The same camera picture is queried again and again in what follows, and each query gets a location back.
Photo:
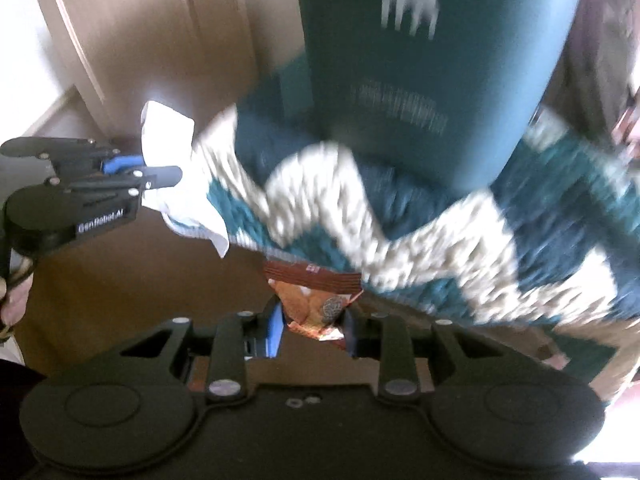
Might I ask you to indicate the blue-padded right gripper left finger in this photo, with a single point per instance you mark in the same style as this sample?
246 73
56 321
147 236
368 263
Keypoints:
238 338

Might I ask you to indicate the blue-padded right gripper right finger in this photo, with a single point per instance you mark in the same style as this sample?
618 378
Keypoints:
384 338

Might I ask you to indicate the orange snack wrapper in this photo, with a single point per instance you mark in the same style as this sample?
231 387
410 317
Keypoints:
313 298

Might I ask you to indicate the white tissue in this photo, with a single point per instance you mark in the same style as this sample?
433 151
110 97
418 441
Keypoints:
166 140

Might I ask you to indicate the teal plastic trash bin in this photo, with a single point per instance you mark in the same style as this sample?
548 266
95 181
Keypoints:
442 88

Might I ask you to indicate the person's left hand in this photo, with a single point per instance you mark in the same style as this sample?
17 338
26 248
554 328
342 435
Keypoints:
13 304

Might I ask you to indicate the teal and white knitted rug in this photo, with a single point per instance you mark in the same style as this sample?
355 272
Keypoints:
554 240

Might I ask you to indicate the beige wooden door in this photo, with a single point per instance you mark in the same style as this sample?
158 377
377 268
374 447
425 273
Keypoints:
196 56

